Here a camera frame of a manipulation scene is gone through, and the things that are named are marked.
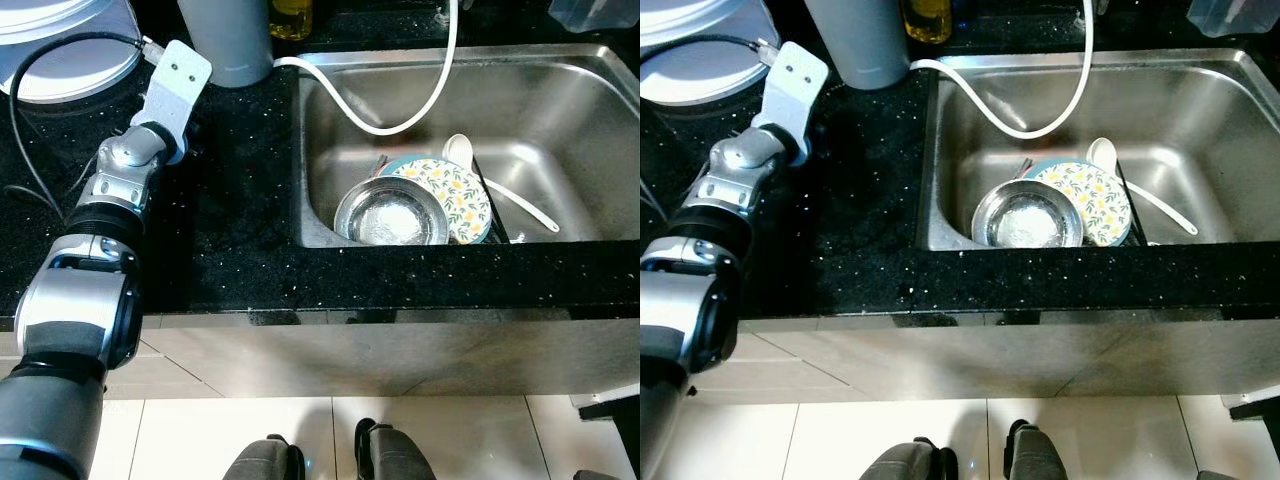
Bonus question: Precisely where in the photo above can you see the stainless steel sink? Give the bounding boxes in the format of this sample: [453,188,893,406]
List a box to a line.
[292,41,641,252]
[917,47,1280,252]

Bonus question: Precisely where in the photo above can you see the yellow cooking oil bottle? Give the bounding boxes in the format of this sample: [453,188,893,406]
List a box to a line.
[267,0,314,42]
[902,0,954,45]

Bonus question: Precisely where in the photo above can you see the translucent stacked plastic food covers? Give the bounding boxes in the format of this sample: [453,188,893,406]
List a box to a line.
[0,0,142,107]
[640,0,777,108]

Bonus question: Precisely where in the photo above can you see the stainless steel bowl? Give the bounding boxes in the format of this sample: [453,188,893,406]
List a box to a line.
[969,179,1087,250]
[332,177,450,248]

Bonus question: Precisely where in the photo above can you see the clear plastic soap dispenser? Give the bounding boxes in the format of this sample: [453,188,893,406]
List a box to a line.
[547,0,641,35]
[1186,0,1280,40]

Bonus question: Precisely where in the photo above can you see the grey robot foot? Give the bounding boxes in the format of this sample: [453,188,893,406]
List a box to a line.
[354,419,442,480]
[1002,419,1072,480]
[221,434,307,480]
[859,436,952,480]

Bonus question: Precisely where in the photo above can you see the grey kitchen base cabinet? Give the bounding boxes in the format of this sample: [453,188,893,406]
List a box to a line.
[735,310,1280,402]
[0,308,641,402]

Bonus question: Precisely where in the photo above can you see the black appliance with white trim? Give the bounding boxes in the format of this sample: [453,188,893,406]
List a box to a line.
[569,384,641,422]
[1221,389,1280,422]

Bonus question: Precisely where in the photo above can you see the grey right robot foot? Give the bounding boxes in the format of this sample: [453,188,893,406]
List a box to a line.
[1002,419,1072,480]
[354,419,442,480]

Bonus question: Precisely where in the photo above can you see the grey thermos with red label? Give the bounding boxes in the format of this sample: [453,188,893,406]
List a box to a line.
[177,0,277,90]
[802,0,912,92]

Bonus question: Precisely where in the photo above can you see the black chopstick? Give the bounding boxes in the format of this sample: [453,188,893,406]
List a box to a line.
[468,148,512,245]
[1112,158,1152,247]

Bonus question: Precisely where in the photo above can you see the grey left robot foot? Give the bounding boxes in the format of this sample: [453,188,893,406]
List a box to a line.
[221,434,307,480]
[859,436,952,480]

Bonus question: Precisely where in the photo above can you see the floral plate with teal rim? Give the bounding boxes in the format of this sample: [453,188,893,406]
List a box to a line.
[1019,157,1134,248]
[378,154,494,247]

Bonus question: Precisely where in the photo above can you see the white ceramic spoon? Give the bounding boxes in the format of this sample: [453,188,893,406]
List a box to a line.
[441,132,562,234]
[1084,136,1200,237]

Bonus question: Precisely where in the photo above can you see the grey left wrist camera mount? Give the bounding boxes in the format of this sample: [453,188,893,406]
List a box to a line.
[749,41,830,163]
[129,39,214,167]

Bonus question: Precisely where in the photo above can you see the white flexible hose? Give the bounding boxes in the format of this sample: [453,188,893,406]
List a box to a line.
[272,0,462,139]
[907,0,1097,141]

